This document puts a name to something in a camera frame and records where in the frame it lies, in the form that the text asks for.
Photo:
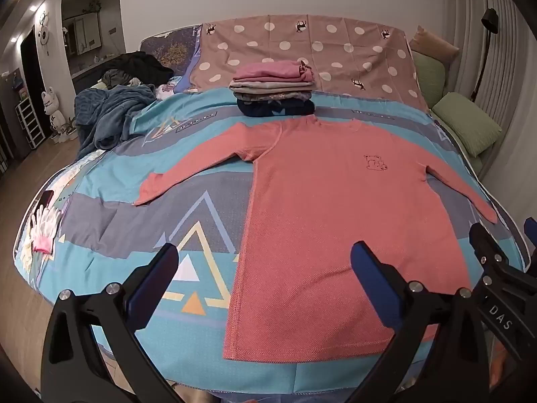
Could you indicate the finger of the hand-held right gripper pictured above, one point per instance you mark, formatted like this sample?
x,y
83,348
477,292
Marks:
x,y
531,241
493,275

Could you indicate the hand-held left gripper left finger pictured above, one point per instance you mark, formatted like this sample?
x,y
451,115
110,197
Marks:
x,y
153,273

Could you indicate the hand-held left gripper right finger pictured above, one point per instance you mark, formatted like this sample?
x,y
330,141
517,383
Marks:
x,y
373,278

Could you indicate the coral long-sleeve shirt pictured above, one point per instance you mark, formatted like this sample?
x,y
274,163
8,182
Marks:
x,y
335,201

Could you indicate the pile of dark clothes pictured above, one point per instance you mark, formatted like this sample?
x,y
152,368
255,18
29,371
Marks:
x,y
142,67

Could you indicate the blue geometric quilt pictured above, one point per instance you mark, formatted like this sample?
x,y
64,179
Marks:
x,y
126,168

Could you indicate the white gloves with pink cuffs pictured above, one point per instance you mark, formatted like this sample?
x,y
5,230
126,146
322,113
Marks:
x,y
46,226

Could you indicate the dark red phone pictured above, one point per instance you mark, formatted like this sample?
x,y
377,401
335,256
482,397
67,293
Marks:
x,y
46,200

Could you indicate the large green pillow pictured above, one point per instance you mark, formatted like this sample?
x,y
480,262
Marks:
x,y
467,124

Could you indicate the grey pleated curtain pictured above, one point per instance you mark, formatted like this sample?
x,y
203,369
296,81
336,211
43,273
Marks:
x,y
512,92

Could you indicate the crumpled blue blanket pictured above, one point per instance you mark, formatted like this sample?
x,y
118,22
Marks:
x,y
107,113

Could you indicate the small green pillow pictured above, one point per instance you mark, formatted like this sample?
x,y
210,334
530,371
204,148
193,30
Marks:
x,y
430,77

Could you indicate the white shelf rack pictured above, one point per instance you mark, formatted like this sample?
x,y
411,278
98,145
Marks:
x,y
30,125

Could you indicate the white frog figurine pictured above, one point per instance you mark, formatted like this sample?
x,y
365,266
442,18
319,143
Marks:
x,y
52,109

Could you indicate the navy folded garment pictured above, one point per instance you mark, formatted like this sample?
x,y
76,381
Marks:
x,y
260,108

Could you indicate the patterned folded garment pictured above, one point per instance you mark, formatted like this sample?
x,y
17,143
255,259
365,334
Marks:
x,y
268,96

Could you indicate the grey folded garment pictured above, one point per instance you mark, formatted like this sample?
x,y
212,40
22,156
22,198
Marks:
x,y
268,86

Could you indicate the tan pillow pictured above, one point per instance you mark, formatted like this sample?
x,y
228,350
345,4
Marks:
x,y
434,44

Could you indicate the dark blue tree print sheet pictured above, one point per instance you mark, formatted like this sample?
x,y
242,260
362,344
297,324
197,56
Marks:
x,y
172,50

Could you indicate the black floor lamp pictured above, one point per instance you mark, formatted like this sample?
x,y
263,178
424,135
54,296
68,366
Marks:
x,y
488,21

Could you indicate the pink folded garment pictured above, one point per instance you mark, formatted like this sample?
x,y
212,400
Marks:
x,y
272,70

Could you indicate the brown polka dot sheet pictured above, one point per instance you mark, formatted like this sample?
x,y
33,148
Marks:
x,y
335,50

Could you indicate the hanging green plant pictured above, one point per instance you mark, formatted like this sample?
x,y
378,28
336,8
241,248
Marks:
x,y
93,5

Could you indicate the decorative wall clock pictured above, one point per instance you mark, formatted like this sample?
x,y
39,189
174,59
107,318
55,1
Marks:
x,y
44,29

